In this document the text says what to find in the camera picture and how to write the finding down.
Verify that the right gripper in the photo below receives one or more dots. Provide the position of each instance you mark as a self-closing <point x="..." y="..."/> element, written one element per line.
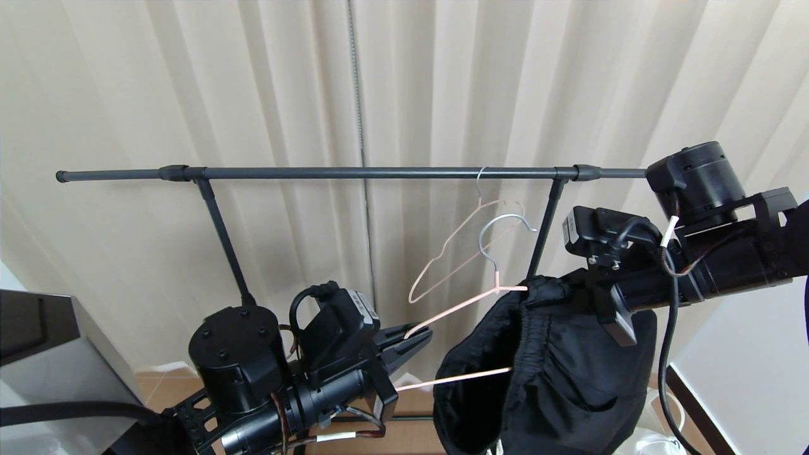
<point x="657" y="291"/>

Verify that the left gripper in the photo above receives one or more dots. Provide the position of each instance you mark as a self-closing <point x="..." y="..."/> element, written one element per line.
<point x="335" y="395"/>

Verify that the pink clothes hanger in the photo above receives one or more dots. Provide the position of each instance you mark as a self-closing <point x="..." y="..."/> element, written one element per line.
<point x="442" y="248"/>
<point x="455" y="306"/>

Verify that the black shorts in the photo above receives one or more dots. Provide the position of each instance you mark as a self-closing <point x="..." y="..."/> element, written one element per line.
<point x="569" y="392"/>

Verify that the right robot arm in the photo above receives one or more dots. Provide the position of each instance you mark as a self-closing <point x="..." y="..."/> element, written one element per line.
<point x="727" y="265"/>

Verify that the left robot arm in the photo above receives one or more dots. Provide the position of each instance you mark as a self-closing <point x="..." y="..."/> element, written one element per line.
<point x="240" y="360"/>

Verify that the black clothes rack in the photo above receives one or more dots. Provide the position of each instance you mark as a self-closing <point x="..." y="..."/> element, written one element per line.
<point x="316" y="172"/>

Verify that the white garment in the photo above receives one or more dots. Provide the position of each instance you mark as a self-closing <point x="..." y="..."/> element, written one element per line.
<point x="657" y="447"/>

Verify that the beige curtain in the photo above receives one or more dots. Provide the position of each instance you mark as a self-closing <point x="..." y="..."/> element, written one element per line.
<point x="189" y="82"/>

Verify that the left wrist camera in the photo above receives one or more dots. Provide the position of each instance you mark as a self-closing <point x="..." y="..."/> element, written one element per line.
<point x="338" y="328"/>

